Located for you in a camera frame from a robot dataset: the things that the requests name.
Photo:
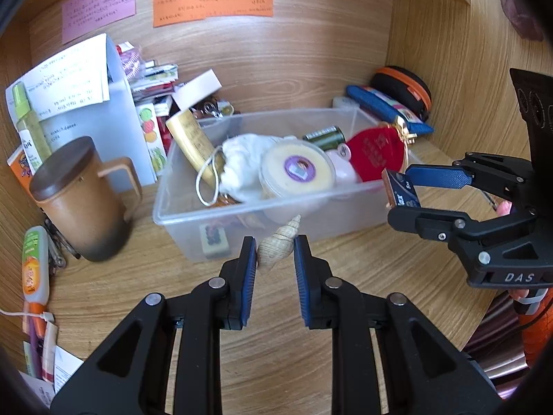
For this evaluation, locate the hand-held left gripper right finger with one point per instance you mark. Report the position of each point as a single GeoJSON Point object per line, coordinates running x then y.
{"type": "Point", "coordinates": [301, 281]}

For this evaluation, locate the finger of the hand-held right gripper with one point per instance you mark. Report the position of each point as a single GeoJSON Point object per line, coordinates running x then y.
{"type": "Point", "coordinates": [440, 176]}
{"type": "Point", "coordinates": [427, 222]}

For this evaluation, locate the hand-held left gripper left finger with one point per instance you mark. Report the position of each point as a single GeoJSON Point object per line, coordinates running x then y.
{"type": "Point", "coordinates": [248, 285]}

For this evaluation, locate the blue foil packet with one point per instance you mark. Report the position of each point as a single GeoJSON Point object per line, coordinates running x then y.
{"type": "Point", "coordinates": [401, 192]}

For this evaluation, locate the beige spiral seashell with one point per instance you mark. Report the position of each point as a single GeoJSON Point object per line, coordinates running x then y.
{"type": "Point", "coordinates": [276, 246]}

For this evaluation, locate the mahjong tile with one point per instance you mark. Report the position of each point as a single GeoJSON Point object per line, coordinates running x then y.
{"type": "Point", "coordinates": [214, 242]}

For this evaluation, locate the red round charm gold trim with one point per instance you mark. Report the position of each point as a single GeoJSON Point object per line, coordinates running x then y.
{"type": "Point", "coordinates": [371, 151]}

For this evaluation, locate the clear plastic box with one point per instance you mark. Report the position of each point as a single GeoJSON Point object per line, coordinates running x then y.
{"type": "Point", "coordinates": [181, 224]}

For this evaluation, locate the pink round case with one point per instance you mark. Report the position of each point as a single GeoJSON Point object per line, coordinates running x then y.
{"type": "Point", "coordinates": [341, 173]}

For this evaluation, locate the round yellow container purple label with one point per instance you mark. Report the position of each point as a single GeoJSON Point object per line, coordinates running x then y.
{"type": "Point", "coordinates": [298, 168]}

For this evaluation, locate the gold rectangular box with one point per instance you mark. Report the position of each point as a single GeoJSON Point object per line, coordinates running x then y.
{"type": "Point", "coordinates": [192, 138]}

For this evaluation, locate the person's right forearm orange sleeve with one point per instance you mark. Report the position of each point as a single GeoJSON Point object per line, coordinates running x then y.
{"type": "Point", "coordinates": [538, 337]}

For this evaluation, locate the wooden desktop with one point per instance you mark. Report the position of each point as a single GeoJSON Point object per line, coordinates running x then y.
{"type": "Point", "coordinates": [389, 268]}

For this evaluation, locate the person's right hand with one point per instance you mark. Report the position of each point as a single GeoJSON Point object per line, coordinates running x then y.
{"type": "Point", "coordinates": [504, 208]}

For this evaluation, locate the blue pencil case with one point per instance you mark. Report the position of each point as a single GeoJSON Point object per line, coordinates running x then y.
{"type": "Point", "coordinates": [380, 103]}

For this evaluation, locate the black case with orange zipper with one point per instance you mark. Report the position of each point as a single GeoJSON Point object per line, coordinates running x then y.
{"type": "Point", "coordinates": [401, 88]}

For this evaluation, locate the small white tape roll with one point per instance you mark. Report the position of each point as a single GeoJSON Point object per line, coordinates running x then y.
{"type": "Point", "coordinates": [344, 102]}

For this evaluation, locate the dark striped cloth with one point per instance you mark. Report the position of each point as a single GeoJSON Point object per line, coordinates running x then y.
{"type": "Point", "coordinates": [497, 346]}

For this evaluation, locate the brownish pink hanging bag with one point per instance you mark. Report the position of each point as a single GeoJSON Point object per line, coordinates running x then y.
{"type": "Point", "coordinates": [520, 13]}

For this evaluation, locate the fruit print box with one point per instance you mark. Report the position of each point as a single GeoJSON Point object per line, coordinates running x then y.
{"type": "Point", "coordinates": [151, 138]}

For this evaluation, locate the brown mug with wooden lid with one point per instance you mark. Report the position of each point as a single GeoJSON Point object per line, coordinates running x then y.
{"type": "Point", "coordinates": [82, 216]}

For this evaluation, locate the metal tools bundle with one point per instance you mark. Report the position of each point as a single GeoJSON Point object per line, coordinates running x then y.
{"type": "Point", "coordinates": [58, 246]}

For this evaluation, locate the white paper box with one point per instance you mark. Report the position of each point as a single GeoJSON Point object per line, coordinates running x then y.
{"type": "Point", "coordinates": [129, 129]}

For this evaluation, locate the white paper slip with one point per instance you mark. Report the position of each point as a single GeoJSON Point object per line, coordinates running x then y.
{"type": "Point", "coordinates": [56, 371]}

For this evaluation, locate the white orange tube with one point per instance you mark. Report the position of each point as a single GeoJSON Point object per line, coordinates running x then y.
{"type": "Point", "coordinates": [35, 268]}

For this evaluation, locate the purple pen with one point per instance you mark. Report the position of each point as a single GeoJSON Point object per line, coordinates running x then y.
{"type": "Point", "coordinates": [35, 354]}

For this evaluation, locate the stack of small colourful packets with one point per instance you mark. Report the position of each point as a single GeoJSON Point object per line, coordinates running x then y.
{"type": "Point", "coordinates": [155, 78]}

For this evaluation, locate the pink patterned pouch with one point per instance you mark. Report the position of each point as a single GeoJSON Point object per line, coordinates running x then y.
{"type": "Point", "coordinates": [131, 65]}

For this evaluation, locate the orange carton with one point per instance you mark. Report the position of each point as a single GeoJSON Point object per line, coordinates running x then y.
{"type": "Point", "coordinates": [22, 168]}

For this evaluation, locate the red white packet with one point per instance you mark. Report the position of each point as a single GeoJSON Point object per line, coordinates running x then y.
{"type": "Point", "coordinates": [128, 47]}

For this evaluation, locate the yellow-green spray bottle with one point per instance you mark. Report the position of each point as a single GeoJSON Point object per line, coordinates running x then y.
{"type": "Point", "coordinates": [30, 125]}

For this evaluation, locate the white printed paper sheets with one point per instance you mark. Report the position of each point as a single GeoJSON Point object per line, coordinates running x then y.
{"type": "Point", "coordinates": [65, 78]}

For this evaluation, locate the orange paper note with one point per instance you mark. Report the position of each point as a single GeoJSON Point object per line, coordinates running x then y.
{"type": "Point", "coordinates": [214, 6]}

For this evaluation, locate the pink paper note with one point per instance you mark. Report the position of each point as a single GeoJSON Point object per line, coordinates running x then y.
{"type": "Point", "coordinates": [98, 6]}

